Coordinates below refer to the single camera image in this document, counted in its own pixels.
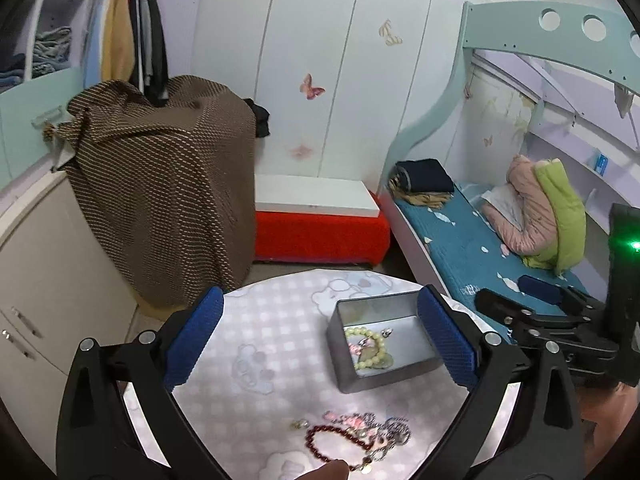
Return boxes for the beige cabinet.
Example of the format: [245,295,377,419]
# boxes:
[0,167,138,471]

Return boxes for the pale green bead bracelet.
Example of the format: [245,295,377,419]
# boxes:
[344,326,396,372]

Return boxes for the white wardrobe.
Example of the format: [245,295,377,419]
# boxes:
[192,0,481,196]

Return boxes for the dark red bead bracelet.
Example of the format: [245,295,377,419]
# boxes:
[306,424,377,467]

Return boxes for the white board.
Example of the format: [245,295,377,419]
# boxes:
[255,174,382,219]

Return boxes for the folded dark navy garment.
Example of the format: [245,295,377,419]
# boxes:
[395,158,456,194]

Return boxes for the teal drawer front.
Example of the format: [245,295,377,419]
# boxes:
[0,67,85,188]

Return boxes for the hanging yellow garment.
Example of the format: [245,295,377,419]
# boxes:
[102,0,137,83]

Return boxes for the person's left hand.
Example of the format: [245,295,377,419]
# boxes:
[295,459,351,480]

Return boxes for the folded tan garment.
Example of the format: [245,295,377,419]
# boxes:
[390,172,453,209]

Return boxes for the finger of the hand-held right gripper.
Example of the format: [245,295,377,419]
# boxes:
[473,287,618,358]
[517,274,608,313]

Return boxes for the black cloth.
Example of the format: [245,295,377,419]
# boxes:
[242,97,272,140]

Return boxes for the person's right forearm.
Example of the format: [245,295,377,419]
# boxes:
[575,380,638,468]

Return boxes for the hanging dark garments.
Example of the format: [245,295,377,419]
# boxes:
[126,0,171,107]

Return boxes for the teal bunk bed frame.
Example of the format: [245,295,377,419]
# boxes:
[377,0,640,201]

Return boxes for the hanging light blue garment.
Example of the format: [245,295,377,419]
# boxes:
[82,0,113,88]

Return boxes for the blue cloud print mattress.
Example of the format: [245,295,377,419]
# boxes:
[395,180,591,311]

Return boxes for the red ottoman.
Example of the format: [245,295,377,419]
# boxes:
[254,200,392,268]

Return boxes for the cream butterfly sticker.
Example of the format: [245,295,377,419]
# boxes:
[378,19,404,46]

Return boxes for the pink flower bracelet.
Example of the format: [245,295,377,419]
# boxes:
[322,411,373,433]

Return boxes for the brown patterned blanket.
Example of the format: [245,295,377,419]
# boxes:
[42,75,258,311]

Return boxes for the pink butterfly sticker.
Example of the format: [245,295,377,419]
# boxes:
[299,73,326,102]

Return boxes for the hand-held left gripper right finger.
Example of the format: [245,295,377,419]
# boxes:
[417,285,587,480]

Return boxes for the grey metal tin box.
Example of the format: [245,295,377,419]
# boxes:
[327,291,447,394]

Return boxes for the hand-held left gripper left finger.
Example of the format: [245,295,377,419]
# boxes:
[55,286,226,480]

